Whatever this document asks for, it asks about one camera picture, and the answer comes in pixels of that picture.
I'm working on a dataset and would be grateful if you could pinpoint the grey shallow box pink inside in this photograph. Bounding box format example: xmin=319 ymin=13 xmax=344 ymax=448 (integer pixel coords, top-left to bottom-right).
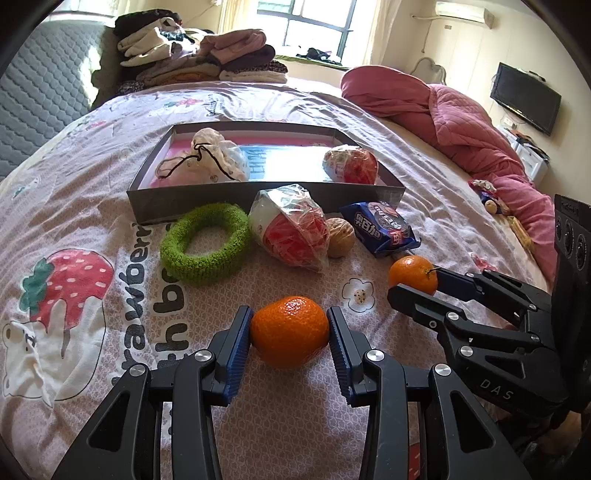
xmin=127 ymin=121 xmax=406 ymax=225

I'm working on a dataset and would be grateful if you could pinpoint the white drawer cabinet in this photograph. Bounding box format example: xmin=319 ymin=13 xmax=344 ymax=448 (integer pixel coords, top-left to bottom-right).
xmin=505 ymin=129 xmax=549 ymax=187

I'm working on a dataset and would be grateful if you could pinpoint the window with dark frame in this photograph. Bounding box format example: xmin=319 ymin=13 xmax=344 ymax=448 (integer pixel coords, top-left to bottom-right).
xmin=256 ymin=0 xmax=356 ymax=60

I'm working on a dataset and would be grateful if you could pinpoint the white drawstring pouch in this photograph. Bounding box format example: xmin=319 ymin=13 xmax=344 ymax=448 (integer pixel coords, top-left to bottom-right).
xmin=151 ymin=127 xmax=250 ymax=187

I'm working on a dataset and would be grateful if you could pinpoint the pile of folded clothes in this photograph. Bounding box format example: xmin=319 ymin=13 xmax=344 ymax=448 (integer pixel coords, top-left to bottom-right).
xmin=114 ymin=9 xmax=288 ymax=95

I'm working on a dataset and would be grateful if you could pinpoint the brown walnut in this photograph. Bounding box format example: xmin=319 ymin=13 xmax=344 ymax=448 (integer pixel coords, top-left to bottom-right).
xmin=327 ymin=218 xmax=356 ymax=259

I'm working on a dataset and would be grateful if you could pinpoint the black wall television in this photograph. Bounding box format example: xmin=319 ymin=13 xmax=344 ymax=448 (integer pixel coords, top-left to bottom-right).
xmin=490 ymin=63 xmax=562 ymax=136

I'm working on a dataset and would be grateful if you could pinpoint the pink strawberry print bedsheet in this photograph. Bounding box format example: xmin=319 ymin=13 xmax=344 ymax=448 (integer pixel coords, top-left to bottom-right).
xmin=1 ymin=83 xmax=547 ymax=479

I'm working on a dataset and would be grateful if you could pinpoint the green fuzzy ring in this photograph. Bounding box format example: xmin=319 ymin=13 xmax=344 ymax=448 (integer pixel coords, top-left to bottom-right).
xmin=159 ymin=202 xmax=253 ymax=287

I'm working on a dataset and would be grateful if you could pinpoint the white air conditioner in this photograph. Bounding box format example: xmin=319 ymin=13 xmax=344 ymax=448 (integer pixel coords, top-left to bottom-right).
xmin=435 ymin=1 xmax=495 ymax=29

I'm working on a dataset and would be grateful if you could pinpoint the red white egg toy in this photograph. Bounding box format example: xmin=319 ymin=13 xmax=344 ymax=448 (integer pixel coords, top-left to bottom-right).
xmin=249 ymin=184 xmax=329 ymax=272

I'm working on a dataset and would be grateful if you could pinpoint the grey quilted headboard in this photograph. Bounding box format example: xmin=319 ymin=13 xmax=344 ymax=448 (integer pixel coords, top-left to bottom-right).
xmin=1 ymin=20 xmax=121 ymax=178

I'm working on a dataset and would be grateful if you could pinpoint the orange mandarin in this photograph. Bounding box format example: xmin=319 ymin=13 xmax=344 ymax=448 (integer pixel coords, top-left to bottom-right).
xmin=249 ymin=296 xmax=329 ymax=370
xmin=389 ymin=255 xmax=438 ymax=295

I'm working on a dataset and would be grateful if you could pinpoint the pink quilted blanket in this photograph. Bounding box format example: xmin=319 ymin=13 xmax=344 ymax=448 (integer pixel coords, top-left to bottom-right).
xmin=341 ymin=65 xmax=558 ymax=283

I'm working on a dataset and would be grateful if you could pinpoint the blue cookie snack packet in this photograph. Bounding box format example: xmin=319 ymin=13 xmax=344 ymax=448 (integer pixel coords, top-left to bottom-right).
xmin=339 ymin=201 xmax=421 ymax=258

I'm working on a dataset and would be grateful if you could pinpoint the small doll toy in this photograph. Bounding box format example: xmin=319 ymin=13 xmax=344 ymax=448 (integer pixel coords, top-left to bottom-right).
xmin=469 ymin=179 xmax=511 ymax=216

